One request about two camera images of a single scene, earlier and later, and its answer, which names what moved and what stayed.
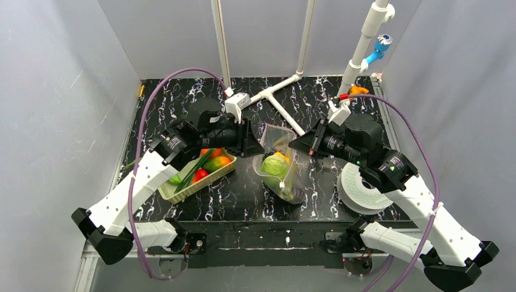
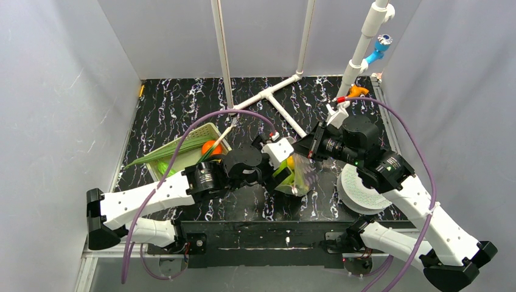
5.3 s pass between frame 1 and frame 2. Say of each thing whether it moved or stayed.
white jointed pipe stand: stayed
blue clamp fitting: stayed
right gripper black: stayed
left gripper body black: moved
